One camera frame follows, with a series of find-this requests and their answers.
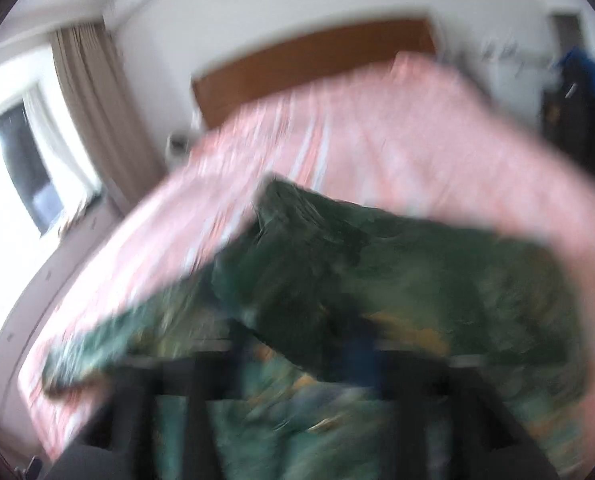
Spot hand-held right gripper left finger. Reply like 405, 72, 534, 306
85, 320, 251, 480

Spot green patterned quilt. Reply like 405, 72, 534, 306
42, 175, 595, 480

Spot brown wooden headboard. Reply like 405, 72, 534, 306
192, 19, 438, 128

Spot dark hanging clothes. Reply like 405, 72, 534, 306
540, 47, 595, 186

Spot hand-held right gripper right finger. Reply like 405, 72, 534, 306
337, 310, 561, 480

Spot window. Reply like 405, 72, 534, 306
0, 80, 103, 238

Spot beige curtain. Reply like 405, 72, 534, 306
52, 22, 166, 211

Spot pink striped bed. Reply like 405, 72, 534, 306
20, 52, 595, 461

